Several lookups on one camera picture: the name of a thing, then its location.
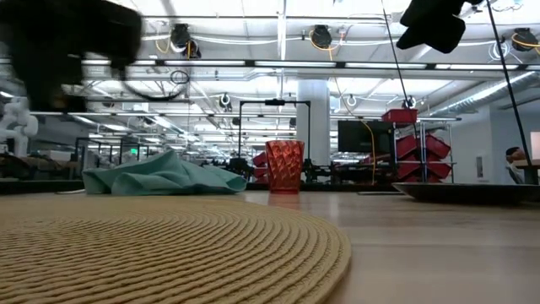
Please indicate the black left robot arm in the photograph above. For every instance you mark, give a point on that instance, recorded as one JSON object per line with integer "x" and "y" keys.
{"x": 50, "y": 42}

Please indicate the person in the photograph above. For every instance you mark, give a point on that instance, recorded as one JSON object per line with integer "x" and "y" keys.
{"x": 514, "y": 156}

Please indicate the metal shelf rack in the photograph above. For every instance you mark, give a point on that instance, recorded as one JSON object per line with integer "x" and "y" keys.
{"x": 423, "y": 143}

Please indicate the red plastic storage bin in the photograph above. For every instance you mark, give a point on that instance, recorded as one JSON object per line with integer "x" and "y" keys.
{"x": 406, "y": 146}
{"x": 400, "y": 115}
{"x": 438, "y": 147}

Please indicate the white concrete column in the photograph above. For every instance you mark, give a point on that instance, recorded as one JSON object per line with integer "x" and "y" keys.
{"x": 314, "y": 126}

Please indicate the round woven tan placemat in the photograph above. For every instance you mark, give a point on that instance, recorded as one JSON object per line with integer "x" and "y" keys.
{"x": 147, "y": 253}

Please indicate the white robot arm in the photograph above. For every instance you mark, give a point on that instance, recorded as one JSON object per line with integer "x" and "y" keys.
{"x": 17, "y": 122}

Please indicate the black monitor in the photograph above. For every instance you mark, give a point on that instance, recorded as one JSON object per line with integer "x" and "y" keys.
{"x": 358, "y": 137}

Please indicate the black stand frame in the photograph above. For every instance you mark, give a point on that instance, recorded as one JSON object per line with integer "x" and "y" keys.
{"x": 274, "y": 102}

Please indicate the teal cloth napkin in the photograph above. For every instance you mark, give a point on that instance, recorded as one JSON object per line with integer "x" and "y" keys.
{"x": 160, "y": 177}

